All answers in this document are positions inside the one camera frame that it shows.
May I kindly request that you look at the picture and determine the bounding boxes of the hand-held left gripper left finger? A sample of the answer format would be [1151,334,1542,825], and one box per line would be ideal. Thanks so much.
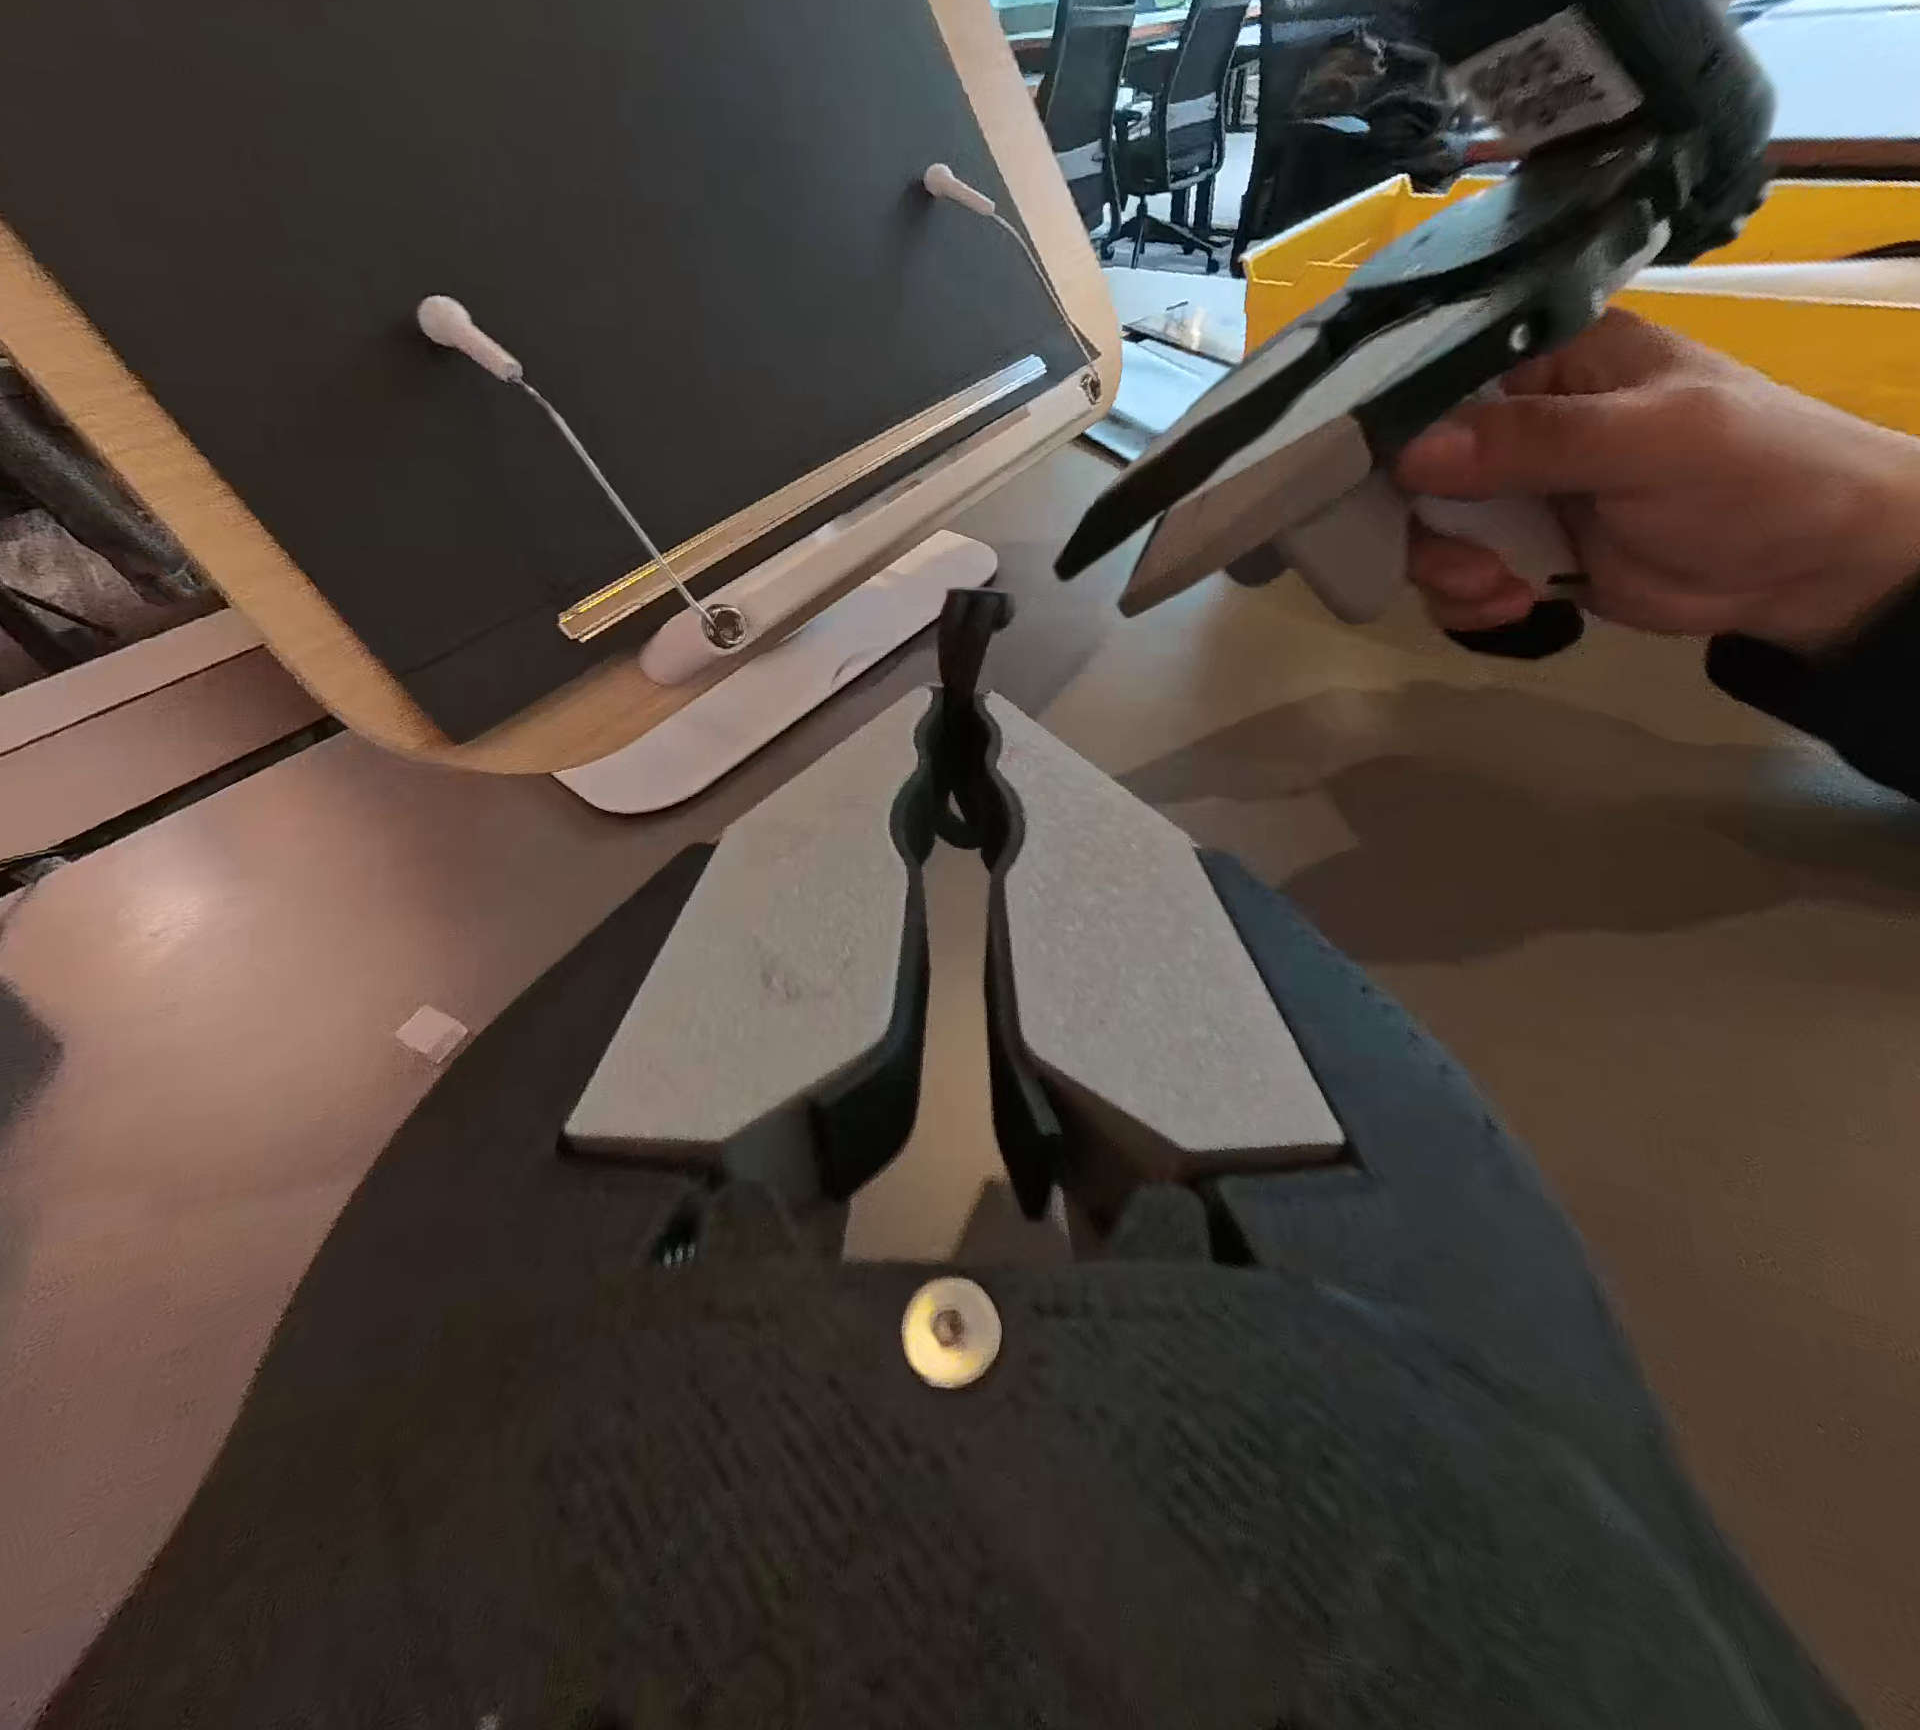
[562,686,933,1200]

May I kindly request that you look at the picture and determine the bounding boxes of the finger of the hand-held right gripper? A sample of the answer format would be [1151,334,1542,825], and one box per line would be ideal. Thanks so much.
[1116,417,1374,623]
[1055,304,1510,580]

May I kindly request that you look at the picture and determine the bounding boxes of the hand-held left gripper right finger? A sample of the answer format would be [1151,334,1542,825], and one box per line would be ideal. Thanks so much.
[975,695,1348,1215]

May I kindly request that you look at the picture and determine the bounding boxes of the black cord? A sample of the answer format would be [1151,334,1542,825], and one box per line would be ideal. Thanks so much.
[914,590,1015,862]

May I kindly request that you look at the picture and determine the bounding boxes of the yellow storage bin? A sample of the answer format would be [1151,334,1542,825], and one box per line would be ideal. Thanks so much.
[1242,174,1920,441]

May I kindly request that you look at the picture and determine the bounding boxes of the person's right hand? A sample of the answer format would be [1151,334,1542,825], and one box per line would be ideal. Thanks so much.
[1392,313,1920,656]

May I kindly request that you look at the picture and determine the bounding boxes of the grey folded cloth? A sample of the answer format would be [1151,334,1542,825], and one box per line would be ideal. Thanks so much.
[1080,266,1251,465]

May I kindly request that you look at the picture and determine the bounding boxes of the camouflage jacket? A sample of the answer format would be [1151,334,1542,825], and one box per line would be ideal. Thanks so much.
[1291,27,1455,135]

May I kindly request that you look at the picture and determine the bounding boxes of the black board book stand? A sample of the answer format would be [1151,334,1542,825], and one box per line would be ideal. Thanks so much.
[0,0,1124,815]

